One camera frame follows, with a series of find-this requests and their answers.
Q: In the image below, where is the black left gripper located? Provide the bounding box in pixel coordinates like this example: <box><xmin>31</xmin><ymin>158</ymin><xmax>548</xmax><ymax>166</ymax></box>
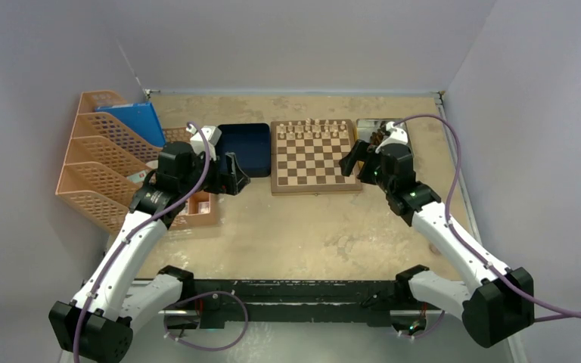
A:
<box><xmin>179</xmin><ymin>147</ymin><xmax>248</xmax><ymax>197</ymax></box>

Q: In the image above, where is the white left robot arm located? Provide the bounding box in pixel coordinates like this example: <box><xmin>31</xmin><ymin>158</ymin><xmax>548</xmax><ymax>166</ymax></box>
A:
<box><xmin>48</xmin><ymin>141</ymin><xmax>250</xmax><ymax>362</ymax></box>

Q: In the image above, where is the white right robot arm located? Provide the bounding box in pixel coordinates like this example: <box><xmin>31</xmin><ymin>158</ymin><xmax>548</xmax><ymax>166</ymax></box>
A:
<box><xmin>339</xmin><ymin>140</ymin><xmax>535</xmax><ymax>348</ymax></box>

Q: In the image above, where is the pile of dark chess pieces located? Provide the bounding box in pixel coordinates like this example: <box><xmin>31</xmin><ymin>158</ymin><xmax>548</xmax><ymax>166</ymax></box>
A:
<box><xmin>369</xmin><ymin>119</ymin><xmax>394</xmax><ymax>147</ymax></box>

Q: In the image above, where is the wooden chess board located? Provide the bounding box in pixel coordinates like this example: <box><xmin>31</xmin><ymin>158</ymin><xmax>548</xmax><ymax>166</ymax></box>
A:
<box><xmin>271</xmin><ymin>132</ymin><xmax>362</xmax><ymax>195</ymax></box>

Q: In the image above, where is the row of light chess pieces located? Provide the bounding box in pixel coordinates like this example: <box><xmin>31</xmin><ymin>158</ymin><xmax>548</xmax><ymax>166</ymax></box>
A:
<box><xmin>271</xmin><ymin>119</ymin><xmax>356</xmax><ymax>141</ymax></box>

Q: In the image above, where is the orange plastic basket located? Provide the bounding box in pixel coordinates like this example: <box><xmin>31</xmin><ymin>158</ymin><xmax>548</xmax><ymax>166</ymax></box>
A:
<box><xmin>163</xmin><ymin>127</ymin><xmax>219</xmax><ymax>230</ymax></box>

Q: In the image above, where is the gold metal tin tray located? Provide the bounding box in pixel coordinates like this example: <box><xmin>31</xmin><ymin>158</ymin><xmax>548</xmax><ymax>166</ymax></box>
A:
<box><xmin>355</xmin><ymin>118</ymin><xmax>411</xmax><ymax>147</ymax></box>

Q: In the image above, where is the dark blue tin box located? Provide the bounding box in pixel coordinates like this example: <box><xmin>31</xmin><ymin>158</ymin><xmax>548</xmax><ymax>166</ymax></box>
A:
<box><xmin>216</xmin><ymin>123</ymin><xmax>272</xmax><ymax>178</ymax></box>

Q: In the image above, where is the blue folder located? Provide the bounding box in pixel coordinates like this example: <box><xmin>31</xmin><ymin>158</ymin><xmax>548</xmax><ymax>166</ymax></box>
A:
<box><xmin>95</xmin><ymin>101</ymin><xmax>166</xmax><ymax>147</ymax></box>

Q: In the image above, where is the orange plastic file rack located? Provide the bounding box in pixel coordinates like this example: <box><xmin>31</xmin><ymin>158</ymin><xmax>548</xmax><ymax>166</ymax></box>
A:
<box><xmin>55</xmin><ymin>90</ymin><xmax>160</xmax><ymax>234</ymax></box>

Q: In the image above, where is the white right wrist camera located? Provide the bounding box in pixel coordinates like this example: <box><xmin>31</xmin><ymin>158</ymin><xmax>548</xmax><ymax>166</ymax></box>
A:
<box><xmin>375</xmin><ymin>124</ymin><xmax>409</xmax><ymax>154</ymax></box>

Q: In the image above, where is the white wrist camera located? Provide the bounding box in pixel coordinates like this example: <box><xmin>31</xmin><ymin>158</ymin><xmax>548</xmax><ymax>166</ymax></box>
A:
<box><xmin>375</xmin><ymin>124</ymin><xmax>409</xmax><ymax>154</ymax></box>
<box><xmin>190</xmin><ymin>126</ymin><xmax>222</xmax><ymax>160</ymax></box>

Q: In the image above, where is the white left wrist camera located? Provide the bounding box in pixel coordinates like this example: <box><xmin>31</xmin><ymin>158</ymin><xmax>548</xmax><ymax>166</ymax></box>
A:
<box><xmin>190</xmin><ymin>126</ymin><xmax>222</xmax><ymax>160</ymax></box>

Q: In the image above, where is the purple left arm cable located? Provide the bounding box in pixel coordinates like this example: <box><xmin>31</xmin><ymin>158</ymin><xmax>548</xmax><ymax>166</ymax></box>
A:
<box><xmin>72</xmin><ymin>121</ymin><xmax>213</xmax><ymax>363</ymax></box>

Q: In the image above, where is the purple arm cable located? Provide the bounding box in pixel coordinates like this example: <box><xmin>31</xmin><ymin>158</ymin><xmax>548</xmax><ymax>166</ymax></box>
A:
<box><xmin>72</xmin><ymin>121</ymin><xmax>213</xmax><ymax>363</ymax></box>
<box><xmin>393</xmin><ymin>113</ymin><xmax>581</xmax><ymax>321</ymax></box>

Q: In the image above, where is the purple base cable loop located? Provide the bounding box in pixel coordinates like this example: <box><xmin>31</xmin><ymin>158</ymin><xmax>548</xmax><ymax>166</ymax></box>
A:
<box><xmin>163</xmin><ymin>290</ymin><xmax>250</xmax><ymax>352</ymax></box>

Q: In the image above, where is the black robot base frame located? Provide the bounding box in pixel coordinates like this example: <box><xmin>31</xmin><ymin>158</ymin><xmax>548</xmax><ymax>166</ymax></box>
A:
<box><xmin>171</xmin><ymin>279</ymin><xmax>439</xmax><ymax>330</ymax></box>

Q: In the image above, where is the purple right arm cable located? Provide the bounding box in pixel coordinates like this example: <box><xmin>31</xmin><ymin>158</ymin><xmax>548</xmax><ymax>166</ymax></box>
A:
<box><xmin>393</xmin><ymin>113</ymin><xmax>581</xmax><ymax>321</ymax></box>

